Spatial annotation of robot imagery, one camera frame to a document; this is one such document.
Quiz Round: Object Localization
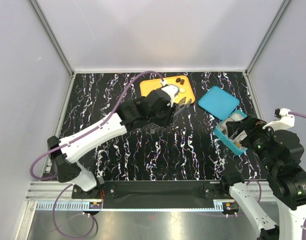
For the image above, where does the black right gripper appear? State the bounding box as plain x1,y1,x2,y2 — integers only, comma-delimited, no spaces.
225,112,278,172

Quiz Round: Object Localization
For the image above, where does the teal tin box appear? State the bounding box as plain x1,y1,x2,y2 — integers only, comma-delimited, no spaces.
214,109,251,156

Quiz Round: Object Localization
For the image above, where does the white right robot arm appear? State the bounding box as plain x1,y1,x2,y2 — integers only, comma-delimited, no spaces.
220,113,306,240

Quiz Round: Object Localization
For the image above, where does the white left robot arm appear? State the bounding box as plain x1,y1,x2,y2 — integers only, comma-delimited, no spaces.
47,85,179,198

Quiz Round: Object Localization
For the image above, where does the orange plastic tray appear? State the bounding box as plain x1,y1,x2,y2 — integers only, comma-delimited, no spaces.
140,75,195,103

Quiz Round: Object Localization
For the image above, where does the teal tin lid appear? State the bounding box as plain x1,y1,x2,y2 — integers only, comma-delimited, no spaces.
198,86,240,120

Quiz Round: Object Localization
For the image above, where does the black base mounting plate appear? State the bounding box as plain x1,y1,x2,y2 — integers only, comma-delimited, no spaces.
72,180,234,210

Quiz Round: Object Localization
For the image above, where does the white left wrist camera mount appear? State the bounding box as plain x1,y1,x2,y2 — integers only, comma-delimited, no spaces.
161,84,180,107

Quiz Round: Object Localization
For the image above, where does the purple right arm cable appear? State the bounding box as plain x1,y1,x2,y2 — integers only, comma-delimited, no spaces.
246,111,306,240

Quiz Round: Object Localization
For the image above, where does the aluminium cable duct rail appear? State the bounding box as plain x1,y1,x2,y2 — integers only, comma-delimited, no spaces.
36,201,103,211

